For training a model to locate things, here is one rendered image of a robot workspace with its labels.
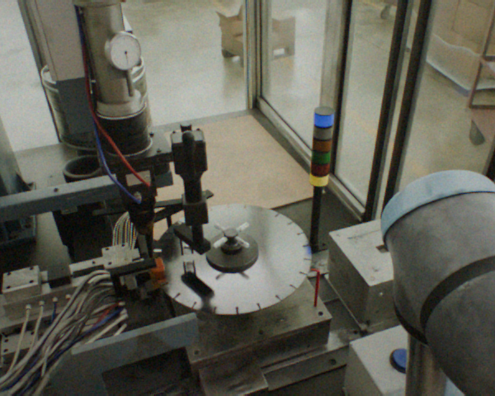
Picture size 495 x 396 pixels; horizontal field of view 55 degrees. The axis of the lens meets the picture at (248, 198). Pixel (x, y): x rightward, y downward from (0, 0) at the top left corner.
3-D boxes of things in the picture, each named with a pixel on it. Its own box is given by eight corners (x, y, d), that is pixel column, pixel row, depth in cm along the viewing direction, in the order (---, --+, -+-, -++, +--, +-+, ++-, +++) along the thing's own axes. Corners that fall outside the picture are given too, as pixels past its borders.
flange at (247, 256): (266, 240, 101) (266, 232, 100) (247, 275, 93) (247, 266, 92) (218, 229, 105) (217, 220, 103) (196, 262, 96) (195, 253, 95)
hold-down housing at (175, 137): (209, 211, 90) (201, 115, 78) (213, 227, 86) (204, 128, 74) (180, 215, 89) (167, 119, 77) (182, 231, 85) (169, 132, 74)
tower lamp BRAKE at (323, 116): (327, 116, 108) (328, 105, 106) (337, 125, 105) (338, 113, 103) (309, 120, 107) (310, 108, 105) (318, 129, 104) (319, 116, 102)
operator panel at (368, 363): (455, 346, 103) (473, 299, 94) (492, 390, 94) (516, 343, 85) (341, 388, 95) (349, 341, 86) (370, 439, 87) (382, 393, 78)
